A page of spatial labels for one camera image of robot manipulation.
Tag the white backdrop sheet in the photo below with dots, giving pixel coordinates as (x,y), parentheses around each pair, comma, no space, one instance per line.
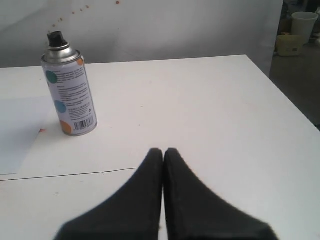
(108,31)

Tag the white plastic bucket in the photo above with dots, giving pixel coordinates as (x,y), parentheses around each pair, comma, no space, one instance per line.
(303,24)

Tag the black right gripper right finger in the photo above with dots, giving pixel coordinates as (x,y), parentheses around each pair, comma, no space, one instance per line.
(194,212)

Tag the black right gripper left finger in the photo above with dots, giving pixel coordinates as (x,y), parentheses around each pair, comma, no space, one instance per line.
(131,213)

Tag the beige cardboard box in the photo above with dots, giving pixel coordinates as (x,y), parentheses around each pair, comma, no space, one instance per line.
(289,45)

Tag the white paper sheet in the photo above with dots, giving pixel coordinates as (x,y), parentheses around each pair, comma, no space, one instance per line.
(20,122)

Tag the white spray paint can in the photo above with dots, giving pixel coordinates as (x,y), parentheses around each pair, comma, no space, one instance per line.
(66,77)

